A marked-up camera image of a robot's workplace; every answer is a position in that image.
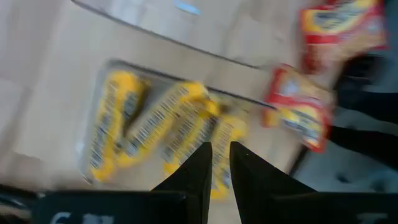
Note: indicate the clear plastic bin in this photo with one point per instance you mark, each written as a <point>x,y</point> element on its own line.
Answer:
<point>186,31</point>
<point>93,102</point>

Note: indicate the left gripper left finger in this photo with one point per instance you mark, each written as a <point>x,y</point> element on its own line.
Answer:
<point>186,199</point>

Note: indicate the red Maruchan noodle pack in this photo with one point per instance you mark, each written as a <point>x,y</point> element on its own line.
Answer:
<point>339,28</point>
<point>298,105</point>

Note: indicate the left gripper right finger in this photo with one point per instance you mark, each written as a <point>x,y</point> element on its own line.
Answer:
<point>267,199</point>

